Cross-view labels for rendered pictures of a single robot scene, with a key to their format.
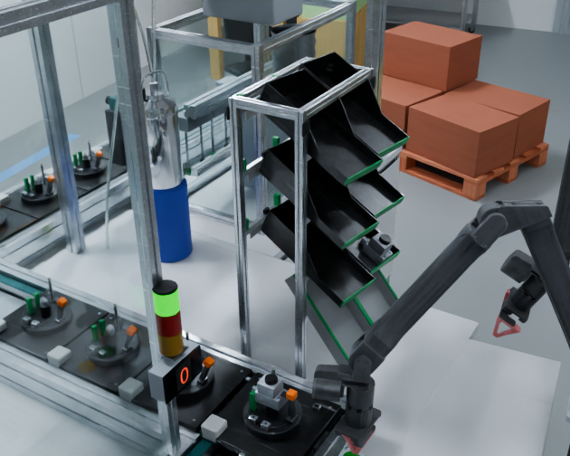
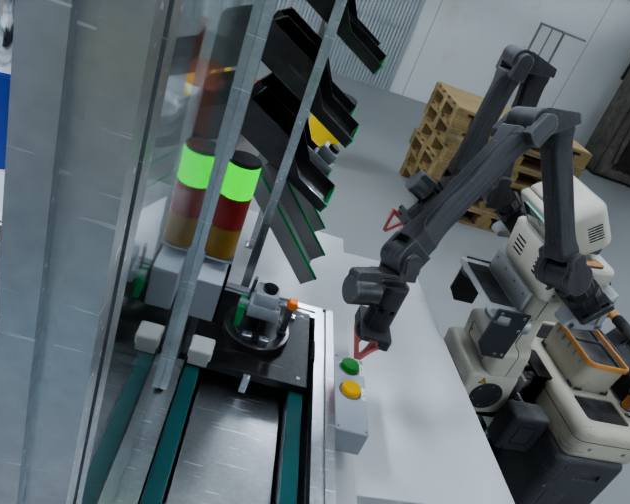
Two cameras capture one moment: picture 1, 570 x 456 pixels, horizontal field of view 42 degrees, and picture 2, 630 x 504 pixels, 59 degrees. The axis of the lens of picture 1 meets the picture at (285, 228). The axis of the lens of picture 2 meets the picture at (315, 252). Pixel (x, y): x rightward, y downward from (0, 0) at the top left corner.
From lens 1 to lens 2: 0.99 m
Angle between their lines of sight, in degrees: 36
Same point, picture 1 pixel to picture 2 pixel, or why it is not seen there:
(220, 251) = not seen: hidden behind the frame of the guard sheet
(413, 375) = (322, 284)
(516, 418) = (412, 315)
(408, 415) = (338, 320)
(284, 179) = (287, 60)
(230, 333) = not seen: hidden behind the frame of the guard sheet
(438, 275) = (487, 172)
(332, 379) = (374, 281)
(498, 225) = (551, 125)
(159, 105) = not seen: outside the picture
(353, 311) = (295, 221)
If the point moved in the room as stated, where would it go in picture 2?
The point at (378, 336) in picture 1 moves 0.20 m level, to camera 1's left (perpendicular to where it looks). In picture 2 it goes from (428, 233) to (346, 233)
